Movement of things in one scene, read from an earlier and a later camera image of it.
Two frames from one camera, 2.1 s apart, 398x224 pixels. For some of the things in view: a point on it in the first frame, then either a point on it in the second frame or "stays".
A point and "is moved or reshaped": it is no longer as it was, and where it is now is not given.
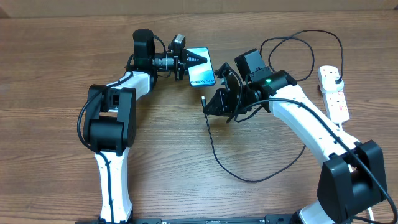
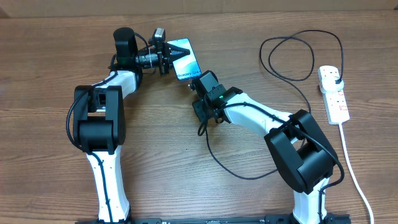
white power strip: (335, 101) stays
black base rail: (268, 219) stays
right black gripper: (222, 100) to (200, 108)
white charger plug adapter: (329, 85) stays
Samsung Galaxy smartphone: (202, 74) is moved or reshaped
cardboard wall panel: (41, 9) stays
